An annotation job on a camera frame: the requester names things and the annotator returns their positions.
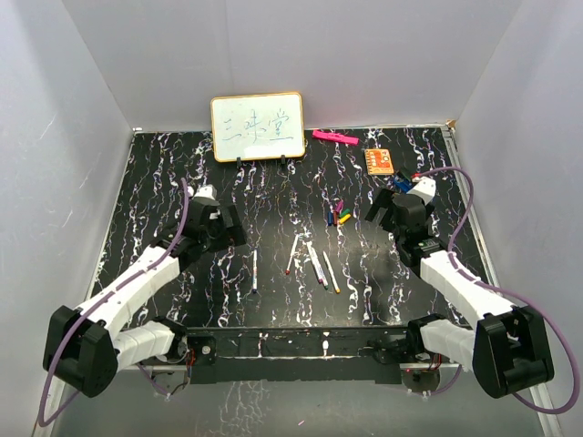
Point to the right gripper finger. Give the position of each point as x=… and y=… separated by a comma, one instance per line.
x=387, y=222
x=381, y=200

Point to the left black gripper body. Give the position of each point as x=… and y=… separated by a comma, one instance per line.
x=212, y=236

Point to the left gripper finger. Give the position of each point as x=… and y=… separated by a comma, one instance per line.
x=230, y=216
x=230, y=237

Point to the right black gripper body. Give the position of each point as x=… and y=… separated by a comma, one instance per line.
x=428, y=209

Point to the white pen blue tip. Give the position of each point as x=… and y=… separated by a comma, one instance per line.
x=254, y=283

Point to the white pen red tip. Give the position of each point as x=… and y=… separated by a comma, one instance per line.
x=292, y=254

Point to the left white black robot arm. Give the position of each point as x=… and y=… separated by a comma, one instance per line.
x=88, y=345

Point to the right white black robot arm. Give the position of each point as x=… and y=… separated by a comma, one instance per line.
x=505, y=346

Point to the yellow pen cap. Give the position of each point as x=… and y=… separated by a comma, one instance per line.
x=343, y=219

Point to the white pen pink tip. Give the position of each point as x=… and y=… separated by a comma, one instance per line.
x=314, y=261

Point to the white pen yellow tip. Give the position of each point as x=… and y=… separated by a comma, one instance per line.
x=331, y=273

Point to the white pen green tip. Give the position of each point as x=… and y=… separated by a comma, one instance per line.
x=325, y=282

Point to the orange card pack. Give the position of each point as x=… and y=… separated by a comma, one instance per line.
x=378, y=162

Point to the pink plastic clip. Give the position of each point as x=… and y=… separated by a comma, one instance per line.
x=335, y=137

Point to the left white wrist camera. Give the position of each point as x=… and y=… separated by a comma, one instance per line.
x=207, y=191

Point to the small whiteboard with orange frame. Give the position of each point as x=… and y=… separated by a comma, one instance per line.
x=257, y=127

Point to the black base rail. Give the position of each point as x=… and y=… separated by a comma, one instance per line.
x=367, y=353

